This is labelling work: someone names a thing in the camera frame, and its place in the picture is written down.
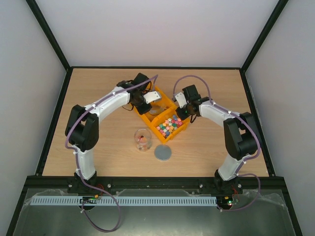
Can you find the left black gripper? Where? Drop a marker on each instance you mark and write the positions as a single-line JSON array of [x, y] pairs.
[[142, 110]]

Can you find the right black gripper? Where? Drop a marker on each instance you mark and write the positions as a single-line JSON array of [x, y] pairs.
[[183, 114]]

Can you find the metal scoop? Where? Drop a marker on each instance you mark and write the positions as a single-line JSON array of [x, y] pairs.
[[156, 110]]

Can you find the yellow bin with gummies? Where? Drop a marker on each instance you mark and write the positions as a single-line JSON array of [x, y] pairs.
[[162, 105]]

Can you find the clear plastic jar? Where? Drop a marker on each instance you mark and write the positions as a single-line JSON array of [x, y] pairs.
[[143, 139]]

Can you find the grey round jar lid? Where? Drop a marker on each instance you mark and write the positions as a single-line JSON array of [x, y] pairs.
[[163, 152]]

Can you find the yellow bin with colourful candies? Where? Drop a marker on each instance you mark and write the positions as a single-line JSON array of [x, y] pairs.
[[167, 125]]

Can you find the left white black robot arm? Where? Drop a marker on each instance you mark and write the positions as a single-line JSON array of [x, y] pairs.
[[82, 130]]

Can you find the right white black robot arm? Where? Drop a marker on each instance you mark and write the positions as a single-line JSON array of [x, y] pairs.
[[240, 132]]

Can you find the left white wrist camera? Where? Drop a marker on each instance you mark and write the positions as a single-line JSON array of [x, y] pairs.
[[152, 96]]

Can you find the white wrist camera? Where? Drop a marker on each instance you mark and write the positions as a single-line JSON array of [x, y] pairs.
[[180, 99], [152, 96]]

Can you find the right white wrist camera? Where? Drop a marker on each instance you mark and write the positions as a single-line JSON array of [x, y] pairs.
[[180, 99]]

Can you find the grey slotted cable duct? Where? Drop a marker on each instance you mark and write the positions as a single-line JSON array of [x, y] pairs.
[[123, 201]]

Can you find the black front mounting rail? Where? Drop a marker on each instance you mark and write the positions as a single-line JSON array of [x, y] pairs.
[[199, 185]]

